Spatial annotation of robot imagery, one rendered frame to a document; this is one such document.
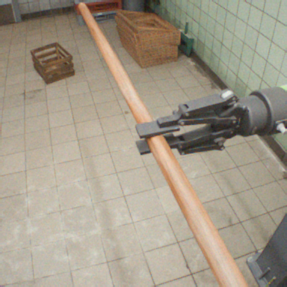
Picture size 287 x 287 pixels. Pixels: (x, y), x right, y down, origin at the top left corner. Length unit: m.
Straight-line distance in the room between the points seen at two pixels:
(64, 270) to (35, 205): 0.48
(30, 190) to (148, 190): 0.77
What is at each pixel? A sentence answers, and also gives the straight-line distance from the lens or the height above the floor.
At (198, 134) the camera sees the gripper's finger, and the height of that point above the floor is 1.16.
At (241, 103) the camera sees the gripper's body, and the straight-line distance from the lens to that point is 0.56.
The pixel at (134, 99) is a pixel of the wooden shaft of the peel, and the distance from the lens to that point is 0.59.
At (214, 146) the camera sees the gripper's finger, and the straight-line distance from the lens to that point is 0.59.
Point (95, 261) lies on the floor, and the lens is 1.70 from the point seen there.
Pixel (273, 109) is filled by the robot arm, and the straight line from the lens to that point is 0.58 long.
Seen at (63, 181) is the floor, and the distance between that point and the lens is 2.04.
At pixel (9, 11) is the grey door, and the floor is 0.18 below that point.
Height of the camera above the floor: 1.53
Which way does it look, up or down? 43 degrees down
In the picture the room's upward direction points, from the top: straight up
